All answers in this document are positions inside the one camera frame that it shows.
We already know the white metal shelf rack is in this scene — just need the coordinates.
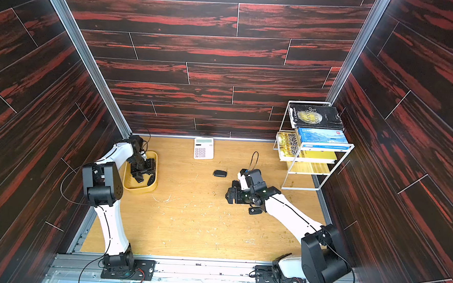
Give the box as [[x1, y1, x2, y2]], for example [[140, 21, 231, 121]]
[[273, 100, 354, 191]]

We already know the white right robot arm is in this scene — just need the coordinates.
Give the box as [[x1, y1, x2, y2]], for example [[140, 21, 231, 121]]
[[225, 169, 356, 283]]

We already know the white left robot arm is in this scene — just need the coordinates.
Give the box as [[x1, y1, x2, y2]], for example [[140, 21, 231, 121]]
[[82, 135, 157, 277]]

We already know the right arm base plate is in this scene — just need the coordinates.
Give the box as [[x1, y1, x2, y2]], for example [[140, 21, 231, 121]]
[[248, 265, 306, 283]]

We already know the white calculator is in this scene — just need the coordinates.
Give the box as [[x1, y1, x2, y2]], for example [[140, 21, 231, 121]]
[[194, 137, 214, 160]]

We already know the black book gold emblem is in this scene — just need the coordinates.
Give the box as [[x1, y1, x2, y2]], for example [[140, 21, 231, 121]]
[[288, 103, 345, 131]]

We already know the yellow book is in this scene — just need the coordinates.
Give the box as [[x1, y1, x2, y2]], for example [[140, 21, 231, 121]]
[[275, 130, 340, 165]]

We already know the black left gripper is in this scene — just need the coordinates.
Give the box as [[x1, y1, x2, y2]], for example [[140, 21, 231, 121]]
[[127, 155, 157, 178]]

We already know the black car key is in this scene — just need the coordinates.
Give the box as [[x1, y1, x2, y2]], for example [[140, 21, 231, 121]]
[[147, 174, 156, 187], [248, 207, 263, 215]]

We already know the blue book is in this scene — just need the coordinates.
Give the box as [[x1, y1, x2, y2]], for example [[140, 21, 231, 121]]
[[296, 127, 350, 151]]

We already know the large black smart key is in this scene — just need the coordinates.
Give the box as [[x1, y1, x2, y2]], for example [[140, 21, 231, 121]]
[[213, 170, 227, 178]]

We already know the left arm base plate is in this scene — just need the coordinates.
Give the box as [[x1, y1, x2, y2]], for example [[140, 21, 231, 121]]
[[100, 259, 156, 282]]

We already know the yellow plastic storage box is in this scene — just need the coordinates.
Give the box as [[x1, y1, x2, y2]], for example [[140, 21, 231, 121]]
[[119, 151, 159, 194]]

